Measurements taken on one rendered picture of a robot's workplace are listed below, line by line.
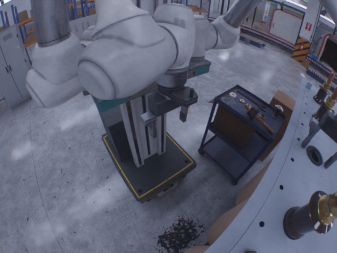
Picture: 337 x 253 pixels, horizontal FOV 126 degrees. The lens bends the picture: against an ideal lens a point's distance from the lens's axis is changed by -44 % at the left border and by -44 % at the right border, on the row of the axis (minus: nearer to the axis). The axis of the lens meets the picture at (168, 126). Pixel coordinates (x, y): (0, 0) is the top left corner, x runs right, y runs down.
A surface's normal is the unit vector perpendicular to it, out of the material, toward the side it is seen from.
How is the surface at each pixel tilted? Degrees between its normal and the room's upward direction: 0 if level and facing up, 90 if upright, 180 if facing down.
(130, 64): 72
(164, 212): 0
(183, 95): 0
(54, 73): 89
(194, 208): 0
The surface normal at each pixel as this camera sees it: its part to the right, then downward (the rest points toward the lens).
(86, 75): -0.44, 0.74
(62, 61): 0.79, 0.53
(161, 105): 0.60, 0.60
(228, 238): -0.09, -0.78
